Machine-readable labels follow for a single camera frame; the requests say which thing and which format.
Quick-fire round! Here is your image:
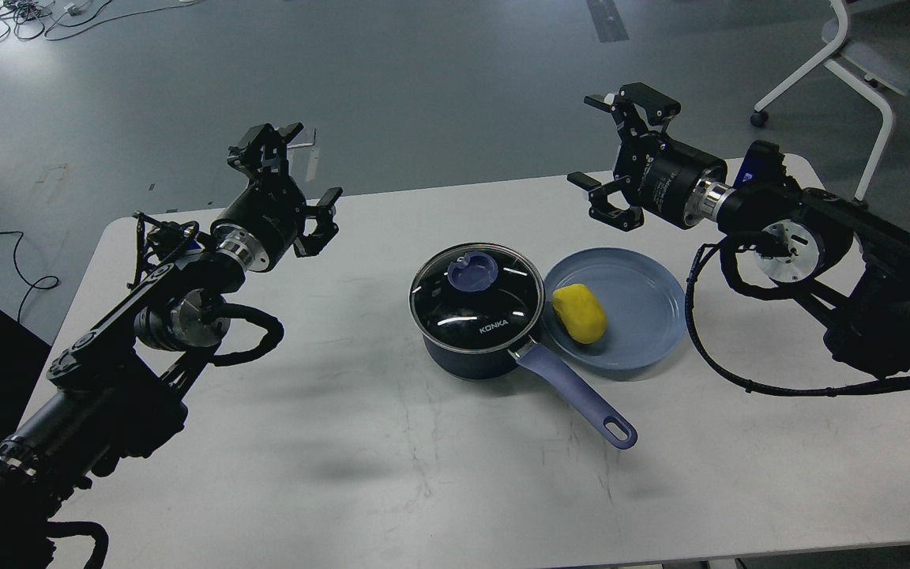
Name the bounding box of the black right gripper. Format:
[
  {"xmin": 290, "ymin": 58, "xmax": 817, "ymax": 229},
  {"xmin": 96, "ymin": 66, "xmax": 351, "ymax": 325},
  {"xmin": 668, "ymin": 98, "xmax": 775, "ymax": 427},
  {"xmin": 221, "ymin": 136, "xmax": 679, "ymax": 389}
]
[{"xmin": 566, "ymin": 82, "xmax": 728, "ymax": 232}]

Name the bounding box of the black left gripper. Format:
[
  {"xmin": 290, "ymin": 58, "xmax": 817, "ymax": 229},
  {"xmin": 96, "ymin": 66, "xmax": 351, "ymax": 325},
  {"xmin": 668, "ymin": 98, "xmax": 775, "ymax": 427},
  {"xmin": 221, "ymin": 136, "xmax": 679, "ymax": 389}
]
[{"xmin": 212, "ymin": 122, "xmax": 344, "ymax": 273}]

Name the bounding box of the glass pot lid blue knob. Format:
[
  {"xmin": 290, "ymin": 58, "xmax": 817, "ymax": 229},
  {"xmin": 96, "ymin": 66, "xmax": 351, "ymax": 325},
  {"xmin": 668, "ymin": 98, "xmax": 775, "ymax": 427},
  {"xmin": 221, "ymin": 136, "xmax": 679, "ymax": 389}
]
[{"xmin": 409, "ymin": 243, "xmax": 545, "ymax": 350}]

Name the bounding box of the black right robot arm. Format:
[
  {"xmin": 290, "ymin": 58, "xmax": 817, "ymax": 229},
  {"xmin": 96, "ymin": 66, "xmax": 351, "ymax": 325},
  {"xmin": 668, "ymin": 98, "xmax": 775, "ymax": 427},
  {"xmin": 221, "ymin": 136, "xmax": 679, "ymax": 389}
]
[{"xmin": 567, "ymin": 82, "xmax": 910, "ymax": 398}]

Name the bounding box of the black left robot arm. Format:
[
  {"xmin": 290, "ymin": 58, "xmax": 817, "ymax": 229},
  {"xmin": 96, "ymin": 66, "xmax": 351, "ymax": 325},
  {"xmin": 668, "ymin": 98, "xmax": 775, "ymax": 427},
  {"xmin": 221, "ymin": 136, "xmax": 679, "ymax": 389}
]
[{"xmin": 0, "ymin": 122, "xmax": 343, "ymax": 568}]

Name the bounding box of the yellow potato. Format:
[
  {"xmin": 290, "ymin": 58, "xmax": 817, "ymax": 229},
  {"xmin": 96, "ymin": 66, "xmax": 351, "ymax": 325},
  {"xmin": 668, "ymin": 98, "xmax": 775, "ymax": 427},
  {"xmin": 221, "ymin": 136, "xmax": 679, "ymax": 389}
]
[{"xmin": 551, "ymin": 282, "xmax": 609, "ymax": 345}]

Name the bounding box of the blue round plate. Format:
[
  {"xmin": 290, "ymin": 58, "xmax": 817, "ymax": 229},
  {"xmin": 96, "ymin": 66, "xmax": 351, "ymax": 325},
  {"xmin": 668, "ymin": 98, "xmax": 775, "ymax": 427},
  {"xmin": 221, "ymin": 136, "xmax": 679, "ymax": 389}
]
[{"xmin": 542, "ymin": 247, "xmax": 687, "ymax": 372}]

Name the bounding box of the white office chair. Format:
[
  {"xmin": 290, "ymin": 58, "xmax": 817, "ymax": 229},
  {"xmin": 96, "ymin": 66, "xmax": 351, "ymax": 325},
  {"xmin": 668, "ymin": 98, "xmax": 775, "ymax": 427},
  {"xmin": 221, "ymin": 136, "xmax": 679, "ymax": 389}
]
[{"xmin": 750, "ymin": 1, "xmax": 910, "ymax": 202}]

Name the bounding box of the dark blue saucepan with handle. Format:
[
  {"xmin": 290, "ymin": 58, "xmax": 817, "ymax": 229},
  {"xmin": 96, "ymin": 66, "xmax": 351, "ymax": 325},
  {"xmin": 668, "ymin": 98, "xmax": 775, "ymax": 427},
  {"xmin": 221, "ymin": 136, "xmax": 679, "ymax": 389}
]
[{"xmin": 410, "ymin": 243, "xmax": 639, "ymax": 451}]

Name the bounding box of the bundle of floor cables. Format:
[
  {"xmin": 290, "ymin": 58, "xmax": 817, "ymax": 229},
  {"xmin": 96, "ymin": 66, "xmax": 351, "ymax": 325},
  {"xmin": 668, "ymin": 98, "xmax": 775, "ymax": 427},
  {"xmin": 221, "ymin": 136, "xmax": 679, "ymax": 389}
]
[{"xmin": 0, "ymin": 0, "xmax": 211, "ymax": 53}]

